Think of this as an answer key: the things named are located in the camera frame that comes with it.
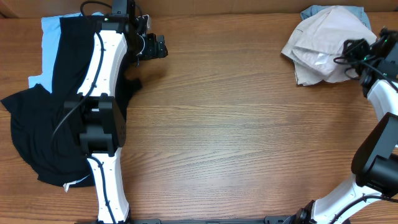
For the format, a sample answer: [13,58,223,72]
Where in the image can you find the beige khaki shorts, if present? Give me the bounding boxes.
[282,6,376,86]

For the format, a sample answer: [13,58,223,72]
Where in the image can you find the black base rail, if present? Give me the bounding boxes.
[74,215,351,224]

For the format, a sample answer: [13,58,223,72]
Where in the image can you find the folded light blue jeans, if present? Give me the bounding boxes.
[300,5,371,30]

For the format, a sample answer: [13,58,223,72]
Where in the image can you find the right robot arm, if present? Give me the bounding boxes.
[264,27,397,224]

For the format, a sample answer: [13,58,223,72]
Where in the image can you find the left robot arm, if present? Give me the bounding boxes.
[60,1,168,223]

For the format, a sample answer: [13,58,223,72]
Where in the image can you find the black t-shirt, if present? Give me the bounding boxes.
[2,16,141,187]

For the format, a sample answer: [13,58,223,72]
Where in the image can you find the light blue shirt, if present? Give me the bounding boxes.
[27,12,103,94]

